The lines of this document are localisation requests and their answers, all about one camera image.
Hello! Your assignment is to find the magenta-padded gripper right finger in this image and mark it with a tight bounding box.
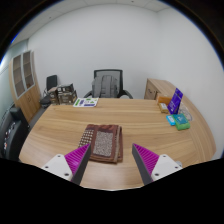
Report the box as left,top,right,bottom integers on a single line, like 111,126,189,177
131,143,184,186

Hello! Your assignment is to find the wooden cabinet with glass doors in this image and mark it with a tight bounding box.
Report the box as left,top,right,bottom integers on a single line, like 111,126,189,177
8,50,42,124

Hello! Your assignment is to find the white leaflet with green print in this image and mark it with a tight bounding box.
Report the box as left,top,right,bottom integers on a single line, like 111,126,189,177
72,97,100,108

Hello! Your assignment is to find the purple upright box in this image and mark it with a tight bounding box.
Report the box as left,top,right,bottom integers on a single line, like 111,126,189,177
167,87,184,115

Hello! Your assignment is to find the black leather armchair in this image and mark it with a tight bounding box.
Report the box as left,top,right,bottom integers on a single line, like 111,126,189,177
0,106,31,163

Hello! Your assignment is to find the black mesh office chair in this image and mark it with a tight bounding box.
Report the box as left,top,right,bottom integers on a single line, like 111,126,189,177
83,68,134,100

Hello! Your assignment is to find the small green box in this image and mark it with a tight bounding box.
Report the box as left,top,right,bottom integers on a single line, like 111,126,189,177
173,113,191,131

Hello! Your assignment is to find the orange box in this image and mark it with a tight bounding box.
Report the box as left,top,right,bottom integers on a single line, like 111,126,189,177
157,95,173,106

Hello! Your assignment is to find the small dark printed cardboard box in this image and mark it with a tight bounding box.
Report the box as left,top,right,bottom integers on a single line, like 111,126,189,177
48,86,60,105

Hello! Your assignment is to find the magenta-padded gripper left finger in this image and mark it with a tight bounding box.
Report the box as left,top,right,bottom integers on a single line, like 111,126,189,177
41,143,92,186

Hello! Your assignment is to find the small yellow box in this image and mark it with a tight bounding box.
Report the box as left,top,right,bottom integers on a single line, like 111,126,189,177
158,103,170,114

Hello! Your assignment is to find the small blue box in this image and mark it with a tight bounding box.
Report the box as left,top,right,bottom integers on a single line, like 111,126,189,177
166,114,177,127

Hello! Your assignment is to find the large dark printed cardboard box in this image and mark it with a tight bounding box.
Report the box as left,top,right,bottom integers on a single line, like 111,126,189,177
57,83,78,105

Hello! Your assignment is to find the brown patterned towel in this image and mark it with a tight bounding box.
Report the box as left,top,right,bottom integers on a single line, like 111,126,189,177
78,123,124,164

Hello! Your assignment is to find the low wooden side cabinet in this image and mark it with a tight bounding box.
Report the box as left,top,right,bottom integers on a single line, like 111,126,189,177
143,78,178,101

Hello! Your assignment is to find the grey backpack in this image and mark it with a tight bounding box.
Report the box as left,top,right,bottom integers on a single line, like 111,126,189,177
91,75,119,99

